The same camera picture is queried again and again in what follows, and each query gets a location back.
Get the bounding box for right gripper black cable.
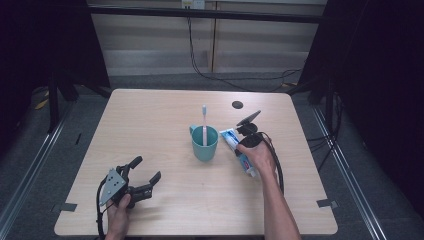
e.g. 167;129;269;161
261;131;285;196

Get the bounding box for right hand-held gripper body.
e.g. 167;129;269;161
237;122;267;149

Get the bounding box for grey tape strip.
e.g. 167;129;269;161
316;198;340;210
51;202;79;214

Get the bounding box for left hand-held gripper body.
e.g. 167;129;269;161
98;164;155;210

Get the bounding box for black metal stand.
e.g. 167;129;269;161
323;79;337;135
45;70;80;135

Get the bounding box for black floor cables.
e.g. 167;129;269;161
305;92;345;172

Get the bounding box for black curtain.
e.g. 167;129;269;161
293;0;424;209
0;0;112;158

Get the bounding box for blue white toothpaste tube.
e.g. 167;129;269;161
219;128;258;178

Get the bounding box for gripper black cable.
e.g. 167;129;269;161
261;131;285;196
95;175;109;240

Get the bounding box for black power cable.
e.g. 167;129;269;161
186;8;303;93

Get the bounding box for person's right hand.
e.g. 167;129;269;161
236;141;278;178

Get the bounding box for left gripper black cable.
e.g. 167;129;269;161
95;175;109;240

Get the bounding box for metal floor rail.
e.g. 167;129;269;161
311;105;388;240
0;99;78;232

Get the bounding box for teal plastic cup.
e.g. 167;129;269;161
189;124;220;163

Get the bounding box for person's left hand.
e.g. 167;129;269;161
106;193;133;223

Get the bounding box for white wall socket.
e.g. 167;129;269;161
180;0;206;10

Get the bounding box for white toothbrush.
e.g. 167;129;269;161
201;104;209;147

